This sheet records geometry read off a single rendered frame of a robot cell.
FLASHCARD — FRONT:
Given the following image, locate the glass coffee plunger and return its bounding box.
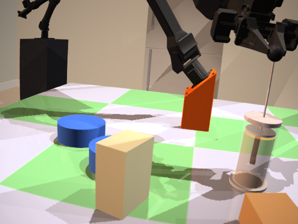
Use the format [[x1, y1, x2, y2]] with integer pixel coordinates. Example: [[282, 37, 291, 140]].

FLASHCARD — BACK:
[[229, 45, 284, 193]]

